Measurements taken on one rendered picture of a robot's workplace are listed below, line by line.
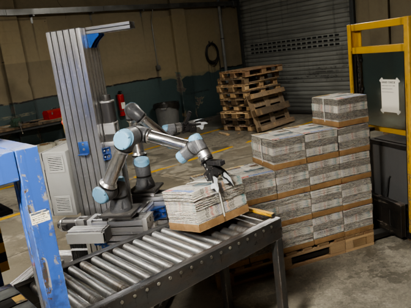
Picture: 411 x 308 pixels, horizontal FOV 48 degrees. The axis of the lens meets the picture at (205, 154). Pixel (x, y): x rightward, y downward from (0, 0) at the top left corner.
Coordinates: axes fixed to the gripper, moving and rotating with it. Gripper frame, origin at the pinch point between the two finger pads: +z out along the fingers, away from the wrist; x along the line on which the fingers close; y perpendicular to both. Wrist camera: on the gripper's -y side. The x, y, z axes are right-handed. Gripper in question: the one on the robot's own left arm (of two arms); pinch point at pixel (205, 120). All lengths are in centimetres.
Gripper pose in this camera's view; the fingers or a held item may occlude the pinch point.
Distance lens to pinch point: 370.7
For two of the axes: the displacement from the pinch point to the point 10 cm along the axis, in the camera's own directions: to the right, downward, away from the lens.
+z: 9.6, -1.7, 2.0
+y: 0.9, 9.3, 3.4
